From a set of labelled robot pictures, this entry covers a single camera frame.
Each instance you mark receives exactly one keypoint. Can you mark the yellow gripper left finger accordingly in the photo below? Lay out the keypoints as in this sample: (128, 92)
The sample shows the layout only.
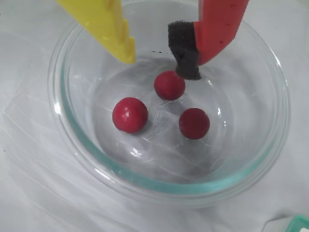
(96, 24)

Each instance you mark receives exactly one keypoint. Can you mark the weekly pill organizer box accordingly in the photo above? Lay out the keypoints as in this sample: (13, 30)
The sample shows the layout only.
(299, 223)

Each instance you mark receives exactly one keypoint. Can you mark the red ball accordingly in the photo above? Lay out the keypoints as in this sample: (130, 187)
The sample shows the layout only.
(194, 123)
(169, 85)
(130, 115)

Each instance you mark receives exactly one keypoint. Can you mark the small clear glass bowl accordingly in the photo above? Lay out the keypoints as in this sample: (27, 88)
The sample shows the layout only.
(96, 149)

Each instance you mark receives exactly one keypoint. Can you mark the white plastic table cover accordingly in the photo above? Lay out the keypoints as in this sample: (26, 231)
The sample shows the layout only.
(29, 169)

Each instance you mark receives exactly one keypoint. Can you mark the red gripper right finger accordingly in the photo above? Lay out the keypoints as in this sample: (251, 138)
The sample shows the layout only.
(217, 24)

